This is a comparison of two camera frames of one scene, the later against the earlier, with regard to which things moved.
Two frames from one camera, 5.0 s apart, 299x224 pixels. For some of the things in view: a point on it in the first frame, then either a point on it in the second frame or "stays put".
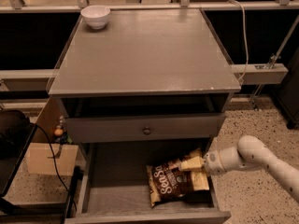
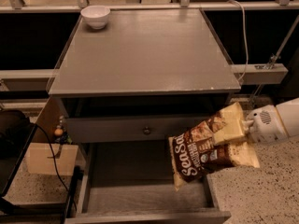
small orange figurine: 58,131 stays put
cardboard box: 61,159 stays put
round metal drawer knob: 147,131 stays put
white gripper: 212,163 -> 263,125
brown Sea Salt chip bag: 167,179 -> 194,154
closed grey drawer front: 144,127 stays put
